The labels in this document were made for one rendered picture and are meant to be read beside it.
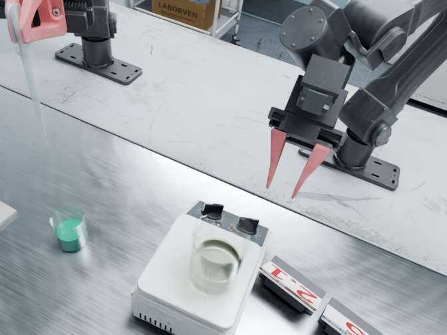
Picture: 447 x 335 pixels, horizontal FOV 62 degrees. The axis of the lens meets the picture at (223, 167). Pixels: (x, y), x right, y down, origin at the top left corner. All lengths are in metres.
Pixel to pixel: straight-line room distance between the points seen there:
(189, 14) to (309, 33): 2.25
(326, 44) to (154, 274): 0.33
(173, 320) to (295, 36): 0.36
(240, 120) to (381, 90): 0.29
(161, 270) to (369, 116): 0.42
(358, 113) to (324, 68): 0.27
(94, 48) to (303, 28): 0.54
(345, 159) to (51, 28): 0.55
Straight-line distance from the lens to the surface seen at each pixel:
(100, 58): 0.90
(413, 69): 0.69
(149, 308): 0.47
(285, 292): 0.55
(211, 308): 0.44
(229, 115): 0.81
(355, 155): 0.74
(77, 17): 0.44
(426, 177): 0.86
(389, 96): 0.68
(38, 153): 0.73
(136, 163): 0.69
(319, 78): 0.42
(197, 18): 2.66
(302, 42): 0.46
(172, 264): 0.46
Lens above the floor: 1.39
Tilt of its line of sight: 45 degrees down
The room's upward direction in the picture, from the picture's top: 11 degrees clockwise
